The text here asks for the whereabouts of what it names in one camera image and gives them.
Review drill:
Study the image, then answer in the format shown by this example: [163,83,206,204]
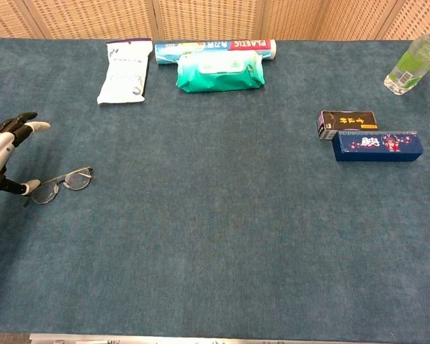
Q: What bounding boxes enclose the thin-framed eyeglasses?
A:
[23,166,95,209]

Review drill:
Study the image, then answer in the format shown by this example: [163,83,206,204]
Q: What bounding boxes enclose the white plastic pouch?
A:
[96,37,153,105]

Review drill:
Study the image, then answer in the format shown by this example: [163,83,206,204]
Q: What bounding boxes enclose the blue felt table cover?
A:
[0,37,430,343]

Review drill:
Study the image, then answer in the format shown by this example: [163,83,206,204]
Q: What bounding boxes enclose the green wet wipes pack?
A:
[175,49,266,94]

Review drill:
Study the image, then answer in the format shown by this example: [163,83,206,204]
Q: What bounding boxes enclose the plastic wrap roll box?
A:
[154,39,277,67]

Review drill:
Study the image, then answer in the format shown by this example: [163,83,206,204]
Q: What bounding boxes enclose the woven rattan folding screen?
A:
[0,0,430,42]

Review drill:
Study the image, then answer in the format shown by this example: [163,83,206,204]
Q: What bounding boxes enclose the black box with gold text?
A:
[316,110,380,141]

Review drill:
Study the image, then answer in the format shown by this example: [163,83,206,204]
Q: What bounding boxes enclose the dark blue illustrated box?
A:
[331,130,425,163]

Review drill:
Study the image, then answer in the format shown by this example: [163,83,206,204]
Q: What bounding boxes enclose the clear bottle with green label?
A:
[383,19,430,96]

